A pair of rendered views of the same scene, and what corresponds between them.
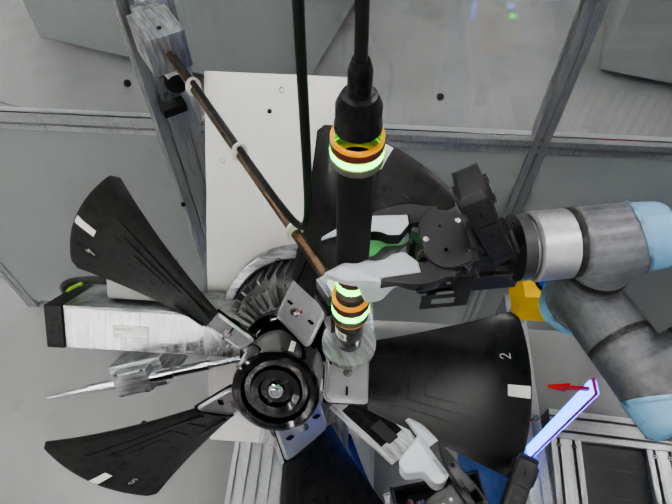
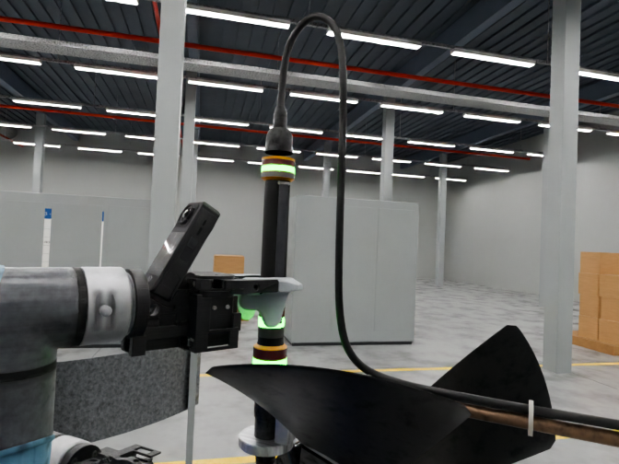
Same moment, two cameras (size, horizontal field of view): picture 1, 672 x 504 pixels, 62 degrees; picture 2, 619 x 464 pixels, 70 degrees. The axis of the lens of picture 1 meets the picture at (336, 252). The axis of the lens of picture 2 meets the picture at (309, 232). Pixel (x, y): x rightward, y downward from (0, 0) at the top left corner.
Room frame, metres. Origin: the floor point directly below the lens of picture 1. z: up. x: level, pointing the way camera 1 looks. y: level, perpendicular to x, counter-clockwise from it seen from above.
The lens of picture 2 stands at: (0.83, -0.29, 1.53)
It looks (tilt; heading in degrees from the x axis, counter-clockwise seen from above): 1 degrees up; 147
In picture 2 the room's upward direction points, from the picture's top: 2 degrees clockwise
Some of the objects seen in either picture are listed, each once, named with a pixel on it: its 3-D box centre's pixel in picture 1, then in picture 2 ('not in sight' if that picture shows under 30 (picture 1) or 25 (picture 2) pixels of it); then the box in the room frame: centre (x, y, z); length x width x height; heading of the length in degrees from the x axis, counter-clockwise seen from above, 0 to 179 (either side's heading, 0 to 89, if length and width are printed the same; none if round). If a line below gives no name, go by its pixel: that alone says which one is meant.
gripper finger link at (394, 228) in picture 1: (365, 242); (274, 302); (0.35, -0.03, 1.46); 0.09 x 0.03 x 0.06; 88
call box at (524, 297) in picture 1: (538, 276); not in sight; (0.59, -0.40, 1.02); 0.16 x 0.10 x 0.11; 176
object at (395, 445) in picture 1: (375, 403); not in sight; (0.35, -0.07, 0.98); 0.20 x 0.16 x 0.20; 176
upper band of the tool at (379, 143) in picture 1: (357, 148); (277, 170); (0.32, -0.02, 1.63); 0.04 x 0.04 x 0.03
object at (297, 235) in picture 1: (238, 151); (537, 423); (0.58, 0.14, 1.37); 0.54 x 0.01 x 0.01; 31
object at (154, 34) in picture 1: (158, 38); not in sight; (0.86, 0.31, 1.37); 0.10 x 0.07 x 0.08; 31
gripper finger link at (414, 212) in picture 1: (409, 227); (240, 286); (0.36, -0.08, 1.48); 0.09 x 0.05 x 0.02; 88
